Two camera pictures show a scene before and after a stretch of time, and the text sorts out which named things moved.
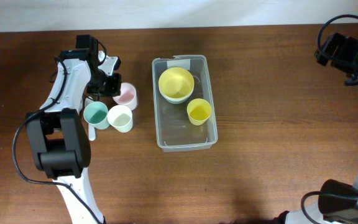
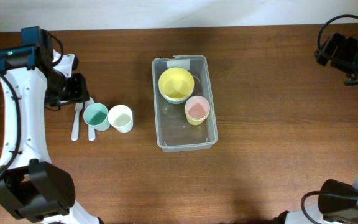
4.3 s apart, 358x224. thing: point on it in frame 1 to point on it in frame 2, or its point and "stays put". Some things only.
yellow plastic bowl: (176, 83) stays put
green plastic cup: (96, 114) stays put
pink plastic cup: (128, 96) to (197, 107)
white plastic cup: (120, 117) stays put
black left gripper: (112, 88) to (79, 93)
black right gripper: (347, 46) stays put
